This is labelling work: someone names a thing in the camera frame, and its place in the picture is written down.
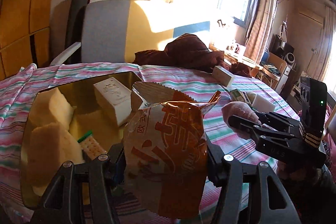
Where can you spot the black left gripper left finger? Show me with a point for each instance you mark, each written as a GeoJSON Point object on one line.
{"type": "Point", "coordinates": [62, 201]}

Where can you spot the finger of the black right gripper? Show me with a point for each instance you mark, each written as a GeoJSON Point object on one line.
{"type": "Point", "coordinates": [277, 121]}
{"type": "Point", "coordinates": [264, 136]}

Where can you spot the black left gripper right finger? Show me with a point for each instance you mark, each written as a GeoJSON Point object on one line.
{"type": "Point", "coordinates": [249, 193]}

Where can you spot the white foam block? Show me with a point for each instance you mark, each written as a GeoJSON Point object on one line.
{"type": "Point", "coordinates": [259, 103]}

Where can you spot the yellow sponge block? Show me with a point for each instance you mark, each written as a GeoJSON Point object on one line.
{"type": "Point", "coordinates": [51, 107]}
{"type": "Point", "coordinates": [50, 146]}

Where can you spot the cracker pack green wrapper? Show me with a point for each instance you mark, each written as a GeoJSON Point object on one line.
{"type": "Point", "coordinates": [90, 145]}

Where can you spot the orange snack bag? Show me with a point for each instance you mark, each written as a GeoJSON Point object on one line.
{"type": "Point", "coordinates": [166, 150]}

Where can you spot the white cardboard box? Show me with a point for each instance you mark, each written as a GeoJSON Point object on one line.
{"type": "Point", "coordinates": [114, 99]}

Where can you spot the small green medicine box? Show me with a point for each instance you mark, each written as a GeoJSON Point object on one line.
{"type": "Point", "coordinates": [237, 95]}

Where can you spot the wooden desk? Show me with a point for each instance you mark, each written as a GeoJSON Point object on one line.
{"type": "Point", "coordinates": [269, 73]}

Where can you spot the white desk fan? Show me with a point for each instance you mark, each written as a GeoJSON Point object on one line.
{"type": "Point", "coordinates": [289, 58]}

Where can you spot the beige box with blue stripe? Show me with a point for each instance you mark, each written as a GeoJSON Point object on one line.
{"type": "Point", "coordinates": [223, 76]}

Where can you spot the gold metal tray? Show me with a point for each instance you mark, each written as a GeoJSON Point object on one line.
{"type": "Point", "coordinates": [88, 115]}

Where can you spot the maroon quilted jacket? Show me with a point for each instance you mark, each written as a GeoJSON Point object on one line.
{"type": "Point", "coordinates": [189, 52]}

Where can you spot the dark rolled mat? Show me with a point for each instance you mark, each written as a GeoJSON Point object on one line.
{"type": "Point", "coordinates": [75, 22]}

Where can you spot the grey office chair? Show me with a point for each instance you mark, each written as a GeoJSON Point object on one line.
{"type": "Point", "coordinates": [103, 37]}

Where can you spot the wooden wardrobe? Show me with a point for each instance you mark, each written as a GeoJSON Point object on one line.
{"type": "Point", "coordinates": [25, 35]}

